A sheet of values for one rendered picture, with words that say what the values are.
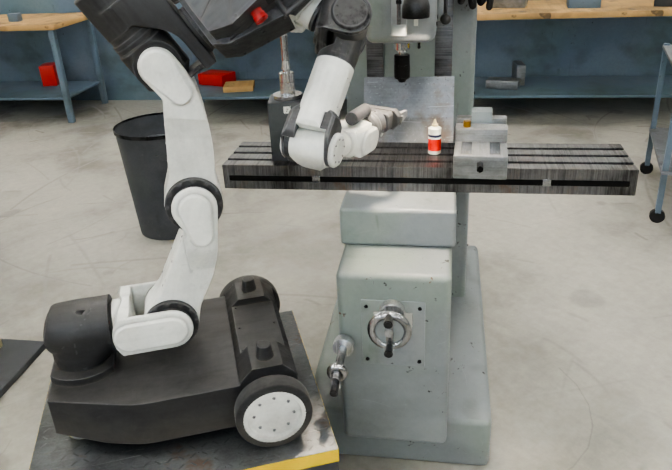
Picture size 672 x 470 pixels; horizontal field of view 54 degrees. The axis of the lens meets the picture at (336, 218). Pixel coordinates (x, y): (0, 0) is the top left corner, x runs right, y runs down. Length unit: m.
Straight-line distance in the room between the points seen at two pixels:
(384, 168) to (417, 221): 0.20
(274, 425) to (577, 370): 1.39
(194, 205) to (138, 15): 0.45
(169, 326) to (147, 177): 2.00
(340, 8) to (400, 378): 1.08
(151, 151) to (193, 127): 2.05
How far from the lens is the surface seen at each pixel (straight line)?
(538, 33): 6.31
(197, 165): 1.65
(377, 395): 2.06
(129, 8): 1.55
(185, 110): 1.58
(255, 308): 2.01
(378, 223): 1.93
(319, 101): 1.44
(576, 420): 2.56
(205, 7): 1.47
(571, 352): 2.87
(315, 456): 1.80
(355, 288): 1.84
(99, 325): 1.83
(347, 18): 1.47
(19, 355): 3.12
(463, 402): 2.25
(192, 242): 1.68
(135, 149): 3.67
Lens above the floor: 1.66
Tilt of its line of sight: 25 degrees down
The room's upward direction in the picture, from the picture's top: 3 degrees counter-clockwise
